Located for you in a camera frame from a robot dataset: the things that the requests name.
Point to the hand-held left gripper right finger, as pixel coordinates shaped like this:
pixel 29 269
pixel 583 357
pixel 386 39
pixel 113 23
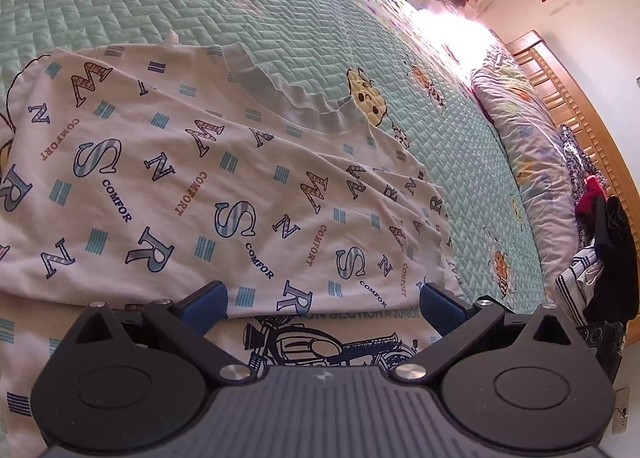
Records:
pixel 440 309

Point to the wooden headboard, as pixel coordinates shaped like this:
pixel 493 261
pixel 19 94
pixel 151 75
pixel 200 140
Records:
pixel 565 88

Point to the white printed long-sleeve shirt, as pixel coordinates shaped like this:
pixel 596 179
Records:
pixel 175 178

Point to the floral duvet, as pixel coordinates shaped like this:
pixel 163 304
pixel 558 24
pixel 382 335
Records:
pixel 530 148

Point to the black garment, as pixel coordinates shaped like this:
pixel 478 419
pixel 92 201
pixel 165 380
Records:
pixel 617 258

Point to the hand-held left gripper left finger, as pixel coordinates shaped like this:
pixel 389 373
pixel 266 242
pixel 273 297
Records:
pixel 200 307

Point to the wall socket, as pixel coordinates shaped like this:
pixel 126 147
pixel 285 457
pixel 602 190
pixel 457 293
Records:
pixel 621 410

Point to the white dark-striped cloth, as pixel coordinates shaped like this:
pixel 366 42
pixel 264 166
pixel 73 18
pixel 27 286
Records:
pixel 575 283

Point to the red garment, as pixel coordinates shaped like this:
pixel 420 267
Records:
pixel 590 203

